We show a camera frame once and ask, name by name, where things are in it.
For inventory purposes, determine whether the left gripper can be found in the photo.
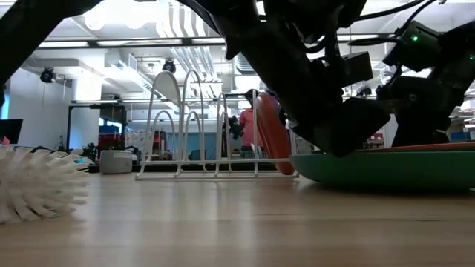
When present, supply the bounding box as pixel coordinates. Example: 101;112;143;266
226;10;390;157

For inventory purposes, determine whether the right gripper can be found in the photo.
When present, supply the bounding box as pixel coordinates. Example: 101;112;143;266
376;76;456;148

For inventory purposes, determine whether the orange white patterned plate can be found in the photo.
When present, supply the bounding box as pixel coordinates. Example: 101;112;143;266
356;141;475;154

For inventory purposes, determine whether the large green plate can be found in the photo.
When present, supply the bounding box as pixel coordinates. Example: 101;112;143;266
289;150;475;193

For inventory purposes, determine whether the plain coral plate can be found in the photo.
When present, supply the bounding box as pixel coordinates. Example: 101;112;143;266
255;91;297;176

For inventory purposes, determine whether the person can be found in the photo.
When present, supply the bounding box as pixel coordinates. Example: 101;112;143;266
239;88;265;151

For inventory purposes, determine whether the white cylindrical container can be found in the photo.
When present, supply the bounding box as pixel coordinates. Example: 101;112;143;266
99;149;134;175

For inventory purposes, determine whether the white dish brush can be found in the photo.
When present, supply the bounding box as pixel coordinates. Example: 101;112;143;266
0;145;92;225

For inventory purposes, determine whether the small dark monitor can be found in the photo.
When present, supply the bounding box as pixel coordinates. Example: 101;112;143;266
0;118;24;145

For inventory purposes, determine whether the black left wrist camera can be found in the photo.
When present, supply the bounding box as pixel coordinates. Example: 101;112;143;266
341;50;374;83

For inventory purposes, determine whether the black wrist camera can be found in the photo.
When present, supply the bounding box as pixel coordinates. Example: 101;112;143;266
382;20;443;73
341;50;374;83

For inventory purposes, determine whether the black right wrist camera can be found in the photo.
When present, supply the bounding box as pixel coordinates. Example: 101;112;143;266
382;20;443;73

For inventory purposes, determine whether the black cable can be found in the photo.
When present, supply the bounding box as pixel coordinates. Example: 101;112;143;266
354;0;426;22
347;36;407;47

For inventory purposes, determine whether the white wire dish rack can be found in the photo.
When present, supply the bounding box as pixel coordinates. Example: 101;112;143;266
134;69;301;182

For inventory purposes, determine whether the black aluminium table frame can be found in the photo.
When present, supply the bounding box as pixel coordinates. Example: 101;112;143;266
88;162;298;174

